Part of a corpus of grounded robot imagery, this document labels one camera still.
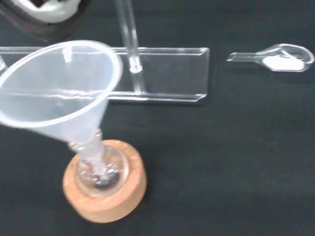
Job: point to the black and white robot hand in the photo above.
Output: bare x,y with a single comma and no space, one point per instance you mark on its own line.
49,14

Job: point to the translucent plastic funnel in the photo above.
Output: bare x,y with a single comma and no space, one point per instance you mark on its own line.
54,91

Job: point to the clear acrylic funnel stand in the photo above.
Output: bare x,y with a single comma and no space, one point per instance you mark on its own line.
172,73

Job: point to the small round-bottom glass flask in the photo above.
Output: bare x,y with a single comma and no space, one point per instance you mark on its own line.
115,177

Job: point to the black cloth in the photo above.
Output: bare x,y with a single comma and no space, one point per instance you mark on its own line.
221,159

